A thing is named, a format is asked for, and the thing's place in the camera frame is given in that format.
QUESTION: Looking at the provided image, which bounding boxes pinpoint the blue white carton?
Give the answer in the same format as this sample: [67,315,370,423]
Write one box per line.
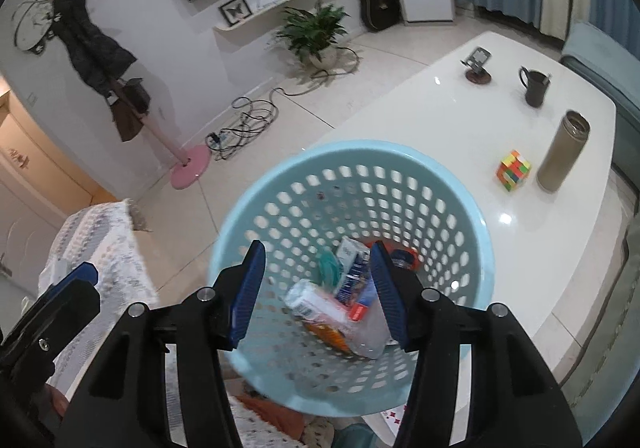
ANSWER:
[333,237,376,307]

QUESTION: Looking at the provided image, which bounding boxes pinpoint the striped woven cloth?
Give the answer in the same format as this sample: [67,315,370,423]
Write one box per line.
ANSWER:
[38,200,167,448]

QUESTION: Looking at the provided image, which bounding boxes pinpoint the teal plastic wrapper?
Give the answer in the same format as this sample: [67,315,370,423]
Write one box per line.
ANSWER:
[318,250,346,289]

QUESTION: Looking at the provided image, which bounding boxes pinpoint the orange fabric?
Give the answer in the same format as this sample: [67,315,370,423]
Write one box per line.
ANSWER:
[234,392,307,435]

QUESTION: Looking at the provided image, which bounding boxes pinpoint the coat rack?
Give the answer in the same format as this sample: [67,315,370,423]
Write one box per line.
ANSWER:
[39,0,214,189]

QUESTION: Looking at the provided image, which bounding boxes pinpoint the black jacket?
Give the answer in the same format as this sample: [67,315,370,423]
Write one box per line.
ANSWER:
[52,0,139,94]

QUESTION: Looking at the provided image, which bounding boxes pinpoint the white paper red stars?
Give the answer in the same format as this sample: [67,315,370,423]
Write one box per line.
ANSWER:
[372,402,417,448]

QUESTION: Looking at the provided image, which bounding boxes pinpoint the light blue plastic basket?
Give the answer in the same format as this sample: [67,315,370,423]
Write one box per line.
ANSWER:
[207,140,497,417]

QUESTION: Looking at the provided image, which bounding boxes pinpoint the phone stand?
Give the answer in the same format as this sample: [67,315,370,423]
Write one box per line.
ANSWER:
[459,46,494,84]

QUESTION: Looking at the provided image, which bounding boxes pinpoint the red white small box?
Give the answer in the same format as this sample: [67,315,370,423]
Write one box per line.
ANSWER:
[347,288,377,324]

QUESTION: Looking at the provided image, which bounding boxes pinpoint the potted green plant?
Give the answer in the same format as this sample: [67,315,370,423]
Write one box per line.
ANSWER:
[272,0,351,70]

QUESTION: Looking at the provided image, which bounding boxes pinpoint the grey blue sofa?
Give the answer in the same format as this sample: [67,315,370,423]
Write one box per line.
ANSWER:
[558,20,640,435]

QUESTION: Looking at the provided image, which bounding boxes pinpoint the tangled black cable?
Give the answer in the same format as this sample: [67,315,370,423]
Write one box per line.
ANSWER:
[215,87,284,161]

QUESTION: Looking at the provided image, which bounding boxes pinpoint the orange paper cup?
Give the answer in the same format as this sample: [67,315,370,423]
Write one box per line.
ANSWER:
[302,248,420,354]

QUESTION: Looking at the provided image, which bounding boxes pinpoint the white door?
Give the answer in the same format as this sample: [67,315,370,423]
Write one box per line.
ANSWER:
[0,173,68,291]

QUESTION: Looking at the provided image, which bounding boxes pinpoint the person's left hand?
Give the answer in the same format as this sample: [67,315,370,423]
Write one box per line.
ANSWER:
[46,382,72,430]

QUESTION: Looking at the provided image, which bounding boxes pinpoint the black floor cable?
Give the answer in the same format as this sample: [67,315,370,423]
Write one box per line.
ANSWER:
[269,45,364,97]

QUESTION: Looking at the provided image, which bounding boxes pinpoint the clear plastic bottle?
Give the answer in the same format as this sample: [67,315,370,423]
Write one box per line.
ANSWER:
[344,307,401,360]

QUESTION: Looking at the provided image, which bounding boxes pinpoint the black bag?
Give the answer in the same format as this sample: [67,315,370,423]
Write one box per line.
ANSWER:
[122,77,152,114]

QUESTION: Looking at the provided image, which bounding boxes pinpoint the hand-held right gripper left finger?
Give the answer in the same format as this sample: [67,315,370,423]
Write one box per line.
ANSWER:
[62,239,268,448]

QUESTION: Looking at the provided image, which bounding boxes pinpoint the brown bag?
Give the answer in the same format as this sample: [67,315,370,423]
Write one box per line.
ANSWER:
[109,88,151,143]

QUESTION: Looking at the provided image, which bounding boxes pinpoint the black mug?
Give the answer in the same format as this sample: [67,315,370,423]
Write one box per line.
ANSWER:
[518,65,553,108]

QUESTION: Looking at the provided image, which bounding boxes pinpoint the colourful puzzle cube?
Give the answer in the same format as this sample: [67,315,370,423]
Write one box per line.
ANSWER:
[495,149,532,192]

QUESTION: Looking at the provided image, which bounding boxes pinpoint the white low wall shelf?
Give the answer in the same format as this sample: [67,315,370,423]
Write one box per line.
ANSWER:
[213,0,346,34]

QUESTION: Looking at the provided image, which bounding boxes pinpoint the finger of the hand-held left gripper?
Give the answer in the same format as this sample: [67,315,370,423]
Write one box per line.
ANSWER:
[20,261,101,354]

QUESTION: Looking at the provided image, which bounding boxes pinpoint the framed butterfly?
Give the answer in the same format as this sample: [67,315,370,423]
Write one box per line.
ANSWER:
[218,0,251,27]

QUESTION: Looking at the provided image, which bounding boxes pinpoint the olive steel thermos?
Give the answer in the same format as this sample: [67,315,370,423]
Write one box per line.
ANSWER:
[535,110,591,193]

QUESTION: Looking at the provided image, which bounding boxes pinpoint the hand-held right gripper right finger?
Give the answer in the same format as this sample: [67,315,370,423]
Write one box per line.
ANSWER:
[368,239,584,448]

